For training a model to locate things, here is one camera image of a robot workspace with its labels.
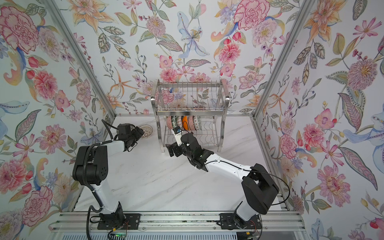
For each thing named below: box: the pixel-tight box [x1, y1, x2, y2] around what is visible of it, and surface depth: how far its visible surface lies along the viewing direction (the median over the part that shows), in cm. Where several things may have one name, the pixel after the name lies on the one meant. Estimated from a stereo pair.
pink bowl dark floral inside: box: [166, 116, 173, 130], surface depth 103 cm
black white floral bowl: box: [188, 115, 196, 131], surface depth 103 cm
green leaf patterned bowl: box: [171, 115, 178, 129], surface depth 103 cm
